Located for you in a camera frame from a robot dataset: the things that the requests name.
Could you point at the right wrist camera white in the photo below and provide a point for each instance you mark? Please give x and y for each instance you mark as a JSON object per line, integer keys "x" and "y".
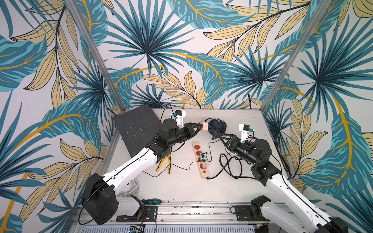
{"x": 246, "y": 132}

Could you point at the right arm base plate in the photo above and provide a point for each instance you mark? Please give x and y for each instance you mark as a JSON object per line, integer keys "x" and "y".
{"x": 245, "y": 213}

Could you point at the beige power strip red sockets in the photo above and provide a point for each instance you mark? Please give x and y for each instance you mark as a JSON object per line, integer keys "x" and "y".
{"x": 197, "y": 150}

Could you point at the navy desk fan right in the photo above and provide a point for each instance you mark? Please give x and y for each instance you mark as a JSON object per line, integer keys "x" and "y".
{"x": 249, "y": 142}

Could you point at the aluminium rail frame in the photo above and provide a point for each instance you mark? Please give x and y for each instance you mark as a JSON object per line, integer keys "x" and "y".
{"x": 180, "y": 217}

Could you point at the teal plug adapter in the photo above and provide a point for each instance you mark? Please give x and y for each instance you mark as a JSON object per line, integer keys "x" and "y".
{"x": 202, "y": 157}

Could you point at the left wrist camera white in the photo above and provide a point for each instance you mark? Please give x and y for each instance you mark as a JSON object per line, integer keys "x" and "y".
{"x": 179, "y": 116}

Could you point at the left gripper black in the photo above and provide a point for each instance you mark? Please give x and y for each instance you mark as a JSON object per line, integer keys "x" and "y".
{"x": 190, "y": 129}

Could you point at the green handled screwdriver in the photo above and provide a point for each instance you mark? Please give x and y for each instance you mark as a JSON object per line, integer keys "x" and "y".
{"x": 152, "y": 201}

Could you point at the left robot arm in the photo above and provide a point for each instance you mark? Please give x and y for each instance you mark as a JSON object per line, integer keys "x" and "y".
{"x": 99, "y": 197}

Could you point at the dark grey square board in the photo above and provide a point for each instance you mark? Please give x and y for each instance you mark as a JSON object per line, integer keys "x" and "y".
{"x": 137, "y": 128}

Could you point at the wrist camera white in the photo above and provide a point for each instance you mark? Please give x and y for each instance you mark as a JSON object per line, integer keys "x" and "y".
{"x": 246, "y": 132}
{"x": 179, "y": 116}

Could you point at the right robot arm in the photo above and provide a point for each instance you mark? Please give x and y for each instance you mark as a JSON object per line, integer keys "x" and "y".
{"x": 306, "y": 217}

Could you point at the navy desk fan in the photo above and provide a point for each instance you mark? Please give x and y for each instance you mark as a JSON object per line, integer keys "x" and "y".
{"x": 249, "y": 142}
{"x": 216, "y": 125}

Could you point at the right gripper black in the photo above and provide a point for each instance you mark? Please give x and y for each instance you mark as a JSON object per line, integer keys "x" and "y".
{"x": 231, "y": 142}

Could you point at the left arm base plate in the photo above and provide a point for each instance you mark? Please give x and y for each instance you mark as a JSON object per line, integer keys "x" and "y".
{"x": 147, "y": 213}

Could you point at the white desk fan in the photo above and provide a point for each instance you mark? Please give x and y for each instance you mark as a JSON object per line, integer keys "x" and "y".
{"x": 131, "y": 189}

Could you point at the pink plug adapter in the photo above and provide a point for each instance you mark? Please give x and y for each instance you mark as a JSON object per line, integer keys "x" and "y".
{"x": 204, "y": 164}
{"x": 204, "y": 126}

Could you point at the navy desk fan center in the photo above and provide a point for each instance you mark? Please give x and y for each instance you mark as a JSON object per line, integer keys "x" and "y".
{"x": 216, "y": 125}

